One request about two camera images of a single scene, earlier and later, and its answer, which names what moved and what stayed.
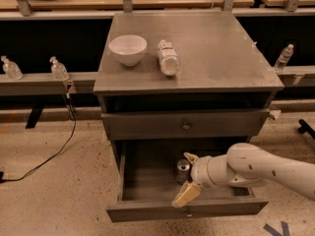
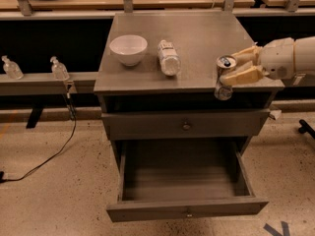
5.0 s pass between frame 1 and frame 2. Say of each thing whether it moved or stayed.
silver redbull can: moved
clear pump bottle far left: stayed
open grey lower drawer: stayed
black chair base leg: stayed
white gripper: moved
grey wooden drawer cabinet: stayed
